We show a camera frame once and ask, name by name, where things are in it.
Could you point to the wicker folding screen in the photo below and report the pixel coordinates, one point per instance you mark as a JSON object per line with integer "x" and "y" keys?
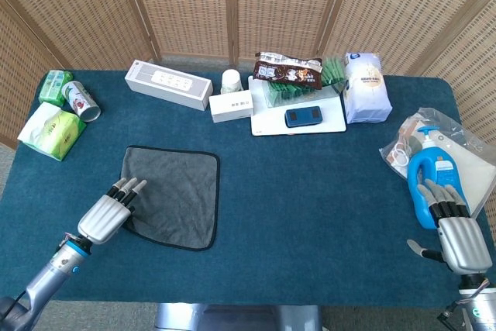
{"x": 193, "y": 5}

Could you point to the grey cloth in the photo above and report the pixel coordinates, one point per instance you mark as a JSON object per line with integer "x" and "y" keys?
{"x": 178, "y": 195}

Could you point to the blue carpet table cover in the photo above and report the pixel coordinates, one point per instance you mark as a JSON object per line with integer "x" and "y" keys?
{"x": 290, "y": 199}

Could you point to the white green drink can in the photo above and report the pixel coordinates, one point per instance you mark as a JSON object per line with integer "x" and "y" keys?
{"x": 81, "y": 100}

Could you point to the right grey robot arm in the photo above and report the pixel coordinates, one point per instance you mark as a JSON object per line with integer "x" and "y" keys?
{"x": 480, "y": 304}

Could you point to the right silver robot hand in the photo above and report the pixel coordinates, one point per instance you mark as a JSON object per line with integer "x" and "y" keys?
{"x": 463, "y": 243}

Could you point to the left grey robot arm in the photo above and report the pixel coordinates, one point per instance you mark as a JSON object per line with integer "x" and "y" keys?
{"x": 46, "y": 276}

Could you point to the large green white tissue pack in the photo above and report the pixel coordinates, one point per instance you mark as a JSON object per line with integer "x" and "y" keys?
{"x": 52, "y": 131}

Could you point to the small white cardboard box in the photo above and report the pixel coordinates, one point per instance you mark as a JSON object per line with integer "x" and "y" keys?
{"x": 231, "y": 106}

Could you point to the clear plastic zip bag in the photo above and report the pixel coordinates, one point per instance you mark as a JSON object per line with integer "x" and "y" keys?
{"x": 469, "y": 141}

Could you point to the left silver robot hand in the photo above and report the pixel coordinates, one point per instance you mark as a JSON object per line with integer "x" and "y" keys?
{"x": 104, "y": 220}

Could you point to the long white power strip box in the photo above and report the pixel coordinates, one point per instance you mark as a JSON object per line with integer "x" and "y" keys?
{"x": 166, "y": 83}

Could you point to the white paper flour bag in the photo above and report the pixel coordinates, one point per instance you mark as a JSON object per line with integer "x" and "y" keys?
{"x": 366, "y": 92}

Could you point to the brown snack bag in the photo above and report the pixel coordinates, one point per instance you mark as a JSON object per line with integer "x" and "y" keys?
{"x": 288, "y": 71}

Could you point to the white small jar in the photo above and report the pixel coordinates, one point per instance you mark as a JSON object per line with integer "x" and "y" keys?
{"x": 231, "y": 81}

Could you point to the white flat board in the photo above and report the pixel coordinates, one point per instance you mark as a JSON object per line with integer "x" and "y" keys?
{"x": 271, "y": 123}

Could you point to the clear box of green sachets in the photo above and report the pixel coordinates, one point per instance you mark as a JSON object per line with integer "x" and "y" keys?
{"x": 283, "y": 96}

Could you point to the blue detergent pump bottle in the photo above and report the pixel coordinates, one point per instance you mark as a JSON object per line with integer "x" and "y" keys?
{"x": 426, "y": 168}

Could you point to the dark blue phone case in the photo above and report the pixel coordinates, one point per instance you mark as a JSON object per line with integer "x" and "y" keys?
{"x": 303, "y": 117}

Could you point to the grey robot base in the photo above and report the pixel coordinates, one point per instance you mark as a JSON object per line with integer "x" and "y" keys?
{"x": 236, "y": 318}

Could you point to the small green tissue pack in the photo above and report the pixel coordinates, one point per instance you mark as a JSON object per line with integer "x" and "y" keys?
{"x": 52, "y": 87}

